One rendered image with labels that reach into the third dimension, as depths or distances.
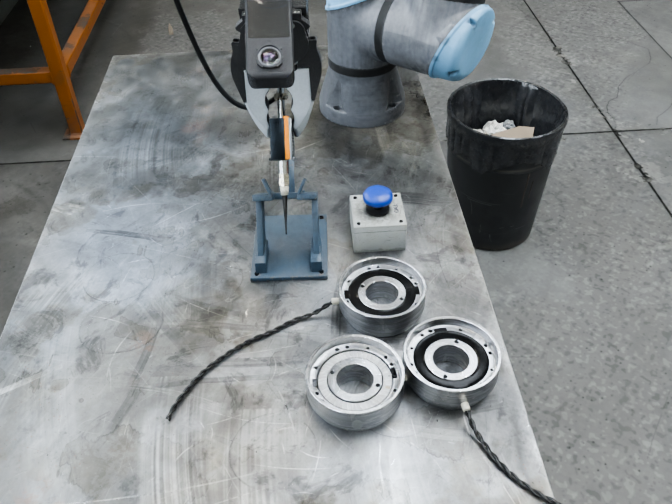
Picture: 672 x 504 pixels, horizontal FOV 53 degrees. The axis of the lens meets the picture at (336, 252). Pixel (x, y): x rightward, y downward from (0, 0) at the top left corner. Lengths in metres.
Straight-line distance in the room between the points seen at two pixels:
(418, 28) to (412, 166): 0.21
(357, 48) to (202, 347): 0.55
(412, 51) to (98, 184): 0.52
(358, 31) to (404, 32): 0.08
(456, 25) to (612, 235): 1.40
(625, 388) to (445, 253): 1.04
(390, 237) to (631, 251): 1.45
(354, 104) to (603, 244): 1.29
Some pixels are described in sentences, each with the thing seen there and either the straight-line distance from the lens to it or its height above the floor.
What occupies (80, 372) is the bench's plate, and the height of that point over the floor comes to 0.80.
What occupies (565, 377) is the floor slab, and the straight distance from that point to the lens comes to 1.87.
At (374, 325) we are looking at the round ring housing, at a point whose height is 0.83.
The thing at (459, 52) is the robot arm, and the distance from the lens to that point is 1.03.
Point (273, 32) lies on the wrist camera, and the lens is 0.69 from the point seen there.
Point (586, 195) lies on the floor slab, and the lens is 2.46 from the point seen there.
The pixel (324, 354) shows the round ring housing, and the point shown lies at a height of 0.83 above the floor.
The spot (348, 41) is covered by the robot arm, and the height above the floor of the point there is 0.94.
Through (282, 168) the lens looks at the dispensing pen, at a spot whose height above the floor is 0.96.
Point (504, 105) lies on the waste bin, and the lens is 2.19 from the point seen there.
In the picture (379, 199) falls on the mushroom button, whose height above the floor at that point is 0.87.
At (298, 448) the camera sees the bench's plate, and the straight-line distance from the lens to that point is 0.73.
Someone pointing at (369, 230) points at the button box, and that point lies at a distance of 0.90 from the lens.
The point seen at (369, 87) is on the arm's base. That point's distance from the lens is 1.15.
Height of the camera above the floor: 1.42
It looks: 42 degrees down
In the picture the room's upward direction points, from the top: 2 degrees counter-clockwise
